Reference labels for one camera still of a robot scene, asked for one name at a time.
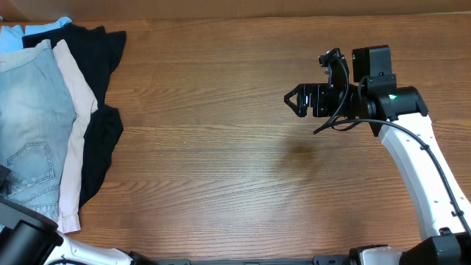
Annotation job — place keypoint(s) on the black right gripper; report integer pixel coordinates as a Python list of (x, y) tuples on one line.
[(321, 92)]

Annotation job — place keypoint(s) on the light blue denim shorts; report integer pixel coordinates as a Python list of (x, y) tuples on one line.
[(37, 115)]

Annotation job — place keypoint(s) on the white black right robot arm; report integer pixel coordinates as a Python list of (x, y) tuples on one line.
[(368, 93)]

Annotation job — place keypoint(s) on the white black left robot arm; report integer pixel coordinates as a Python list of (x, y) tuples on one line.
[(28, 237)]

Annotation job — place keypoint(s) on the black garment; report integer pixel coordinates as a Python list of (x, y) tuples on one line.
[(98, 54)]

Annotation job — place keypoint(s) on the beige shorts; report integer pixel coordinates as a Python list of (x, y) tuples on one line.
[(85, 104)]

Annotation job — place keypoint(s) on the light blue shirt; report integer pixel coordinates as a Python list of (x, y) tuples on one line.
[(11, 36)]

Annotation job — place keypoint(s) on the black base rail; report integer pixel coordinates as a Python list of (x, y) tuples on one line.
[(250, 261)]

